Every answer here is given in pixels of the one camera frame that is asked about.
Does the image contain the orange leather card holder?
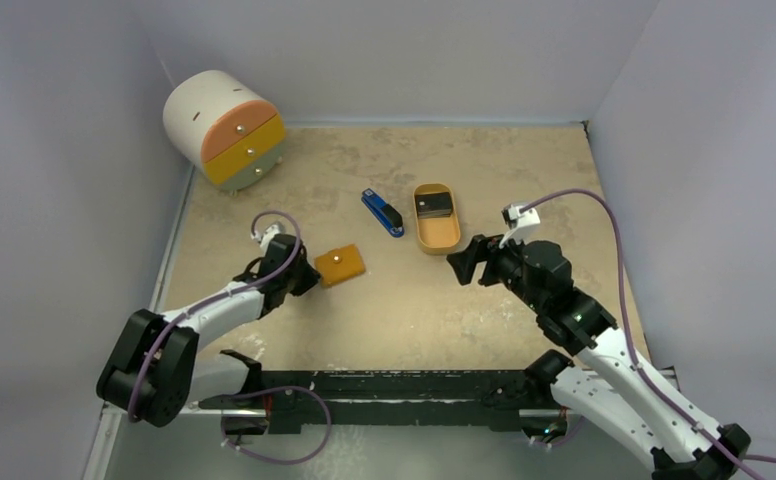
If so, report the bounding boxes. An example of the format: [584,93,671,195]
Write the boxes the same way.
[314,244,366,288]

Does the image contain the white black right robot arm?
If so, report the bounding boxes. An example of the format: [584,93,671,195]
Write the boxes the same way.
[447,235,751,479]

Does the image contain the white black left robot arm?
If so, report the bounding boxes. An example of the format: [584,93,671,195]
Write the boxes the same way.
[95,233,320,427]

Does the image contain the black credit card stack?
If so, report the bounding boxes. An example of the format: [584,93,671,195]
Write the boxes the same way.
[414,191,454,219]

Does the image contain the orange oval tray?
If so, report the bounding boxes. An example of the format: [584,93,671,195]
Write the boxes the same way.
[413,183,461,255]

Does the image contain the blue black stapler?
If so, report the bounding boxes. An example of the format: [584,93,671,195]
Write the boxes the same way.
[361,188,405,238]

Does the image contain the white round mini drawer chest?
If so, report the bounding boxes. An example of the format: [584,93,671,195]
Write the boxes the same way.
[162,70,286,192]

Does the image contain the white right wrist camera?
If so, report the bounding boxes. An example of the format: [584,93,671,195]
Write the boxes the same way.
[499,202,541,249]

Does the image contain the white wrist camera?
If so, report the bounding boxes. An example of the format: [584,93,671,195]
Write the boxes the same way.
[499,202,541,249]
[251,222,286,252]

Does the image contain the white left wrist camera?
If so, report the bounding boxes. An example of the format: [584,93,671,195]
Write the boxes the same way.
[251,222,286,252]

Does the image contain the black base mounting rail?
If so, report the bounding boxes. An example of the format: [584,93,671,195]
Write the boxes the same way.
[198,370,573,439]

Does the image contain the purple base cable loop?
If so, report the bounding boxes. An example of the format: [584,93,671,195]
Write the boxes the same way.
[220,386,333,467]

